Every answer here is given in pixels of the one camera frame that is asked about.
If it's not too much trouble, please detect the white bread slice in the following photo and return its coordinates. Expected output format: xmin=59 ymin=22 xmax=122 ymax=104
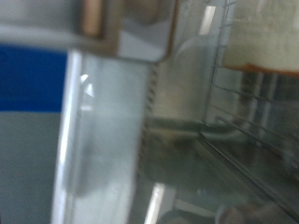
xmin=221 ymin=0 xmax=299 ymax=78

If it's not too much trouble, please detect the silver toaster oven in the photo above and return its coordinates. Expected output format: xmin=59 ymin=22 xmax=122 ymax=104
xmin=50 ymin=0 xmax=299 ymax=224

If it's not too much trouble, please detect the wire oven rack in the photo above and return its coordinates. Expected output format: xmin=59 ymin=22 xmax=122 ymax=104
xmin=200 ymin=0 xmax=299 ymax=220

